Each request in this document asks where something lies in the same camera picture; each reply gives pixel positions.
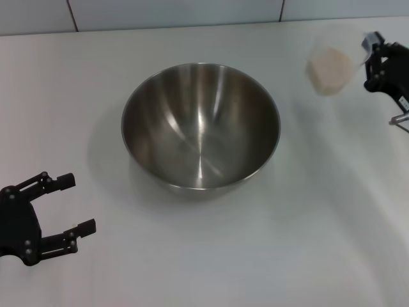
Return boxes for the stainless steel bowl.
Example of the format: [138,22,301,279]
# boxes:
[120,62,282,201]

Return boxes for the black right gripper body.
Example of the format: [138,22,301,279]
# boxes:
[378,43,409,113]

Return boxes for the transparent plastic cup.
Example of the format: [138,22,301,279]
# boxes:
[305,31,368,96]

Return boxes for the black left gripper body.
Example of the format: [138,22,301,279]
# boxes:
[0,184,43,267]

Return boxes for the right gripper cable with plug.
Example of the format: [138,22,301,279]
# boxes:
[388,112,409,132]

